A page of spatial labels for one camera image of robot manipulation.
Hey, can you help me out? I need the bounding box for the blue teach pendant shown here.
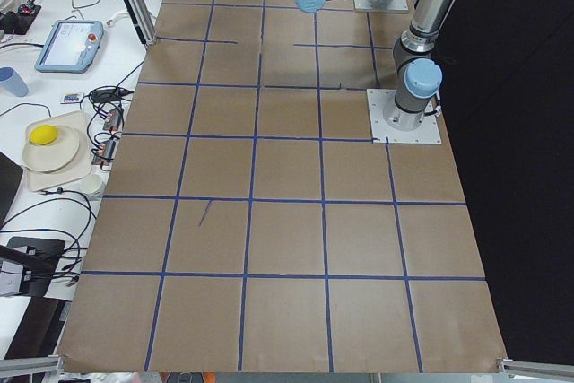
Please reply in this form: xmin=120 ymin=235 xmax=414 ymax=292
xmin=35 ymin=20 xmax=104 ymax=74

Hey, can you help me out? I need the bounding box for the beige tray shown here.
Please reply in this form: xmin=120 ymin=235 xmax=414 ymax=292
xmin=22 ymin=110 xmax=91 ymax=192

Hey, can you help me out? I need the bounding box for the light blue plastic cup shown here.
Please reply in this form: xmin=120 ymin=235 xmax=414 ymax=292
xmin=0 ymin=66 xmax=29 ymax=97

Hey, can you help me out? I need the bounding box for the beige round plate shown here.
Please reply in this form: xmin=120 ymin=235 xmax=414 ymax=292
xmin=22 ymin=126 xmax=80 ymax=172

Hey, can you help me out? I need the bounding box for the yellow lemon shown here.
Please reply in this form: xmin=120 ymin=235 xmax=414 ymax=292
xmin=29 ymin=125 xmax=59 ymax=146

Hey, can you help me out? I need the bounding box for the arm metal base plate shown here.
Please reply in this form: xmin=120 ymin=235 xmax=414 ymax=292
xmin=367 ymin=89 xmax=442 ymax=144
xmin=353 ymin=0 xmax=409 ymax=14

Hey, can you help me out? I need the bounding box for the black camera stand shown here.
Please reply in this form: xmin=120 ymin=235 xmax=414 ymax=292
xmin=1 ymin=236 xmax=65 ymax=297

